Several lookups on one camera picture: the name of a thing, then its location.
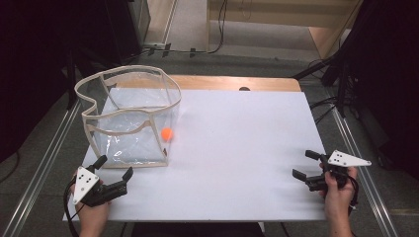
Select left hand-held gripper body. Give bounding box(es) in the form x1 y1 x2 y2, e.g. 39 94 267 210
72 166 128 208

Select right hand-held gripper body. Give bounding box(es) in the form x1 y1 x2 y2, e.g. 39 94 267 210
305 149 373 193

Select clear plastic bag beige trim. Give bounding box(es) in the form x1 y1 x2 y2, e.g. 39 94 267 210
74 64 183 170

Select orange ball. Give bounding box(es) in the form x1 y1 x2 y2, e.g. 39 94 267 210
160 127 174 142

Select person's left hand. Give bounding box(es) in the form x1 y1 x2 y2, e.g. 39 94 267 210
69 170 113 219

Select person's right hand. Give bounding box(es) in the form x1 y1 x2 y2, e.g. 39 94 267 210
317 164 359 212

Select black metal stand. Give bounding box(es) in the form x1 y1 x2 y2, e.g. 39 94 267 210
65 48 78 110
293 55 350 118

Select dark curtain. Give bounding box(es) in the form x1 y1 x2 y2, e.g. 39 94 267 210
0 0 110 162
339 0 419 181

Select person's dark trousers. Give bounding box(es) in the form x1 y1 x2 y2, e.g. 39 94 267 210
131 222 265 237

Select wooden table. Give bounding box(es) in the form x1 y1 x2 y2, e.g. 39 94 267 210
113 74 302 93

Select black cabinet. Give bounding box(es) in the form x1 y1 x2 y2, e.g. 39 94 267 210
105 0 152 65

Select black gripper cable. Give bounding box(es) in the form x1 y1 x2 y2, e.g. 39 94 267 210
62 179 82 237
345 174 361 210

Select aluminium floor rail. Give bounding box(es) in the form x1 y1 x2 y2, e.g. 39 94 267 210
0 98 82 237
330 107 401 237

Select black floor cable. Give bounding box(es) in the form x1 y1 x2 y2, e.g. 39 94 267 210
309 95 339 124
189 0 230 55

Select wooden frame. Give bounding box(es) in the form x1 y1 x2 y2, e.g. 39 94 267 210
207 0 364 60

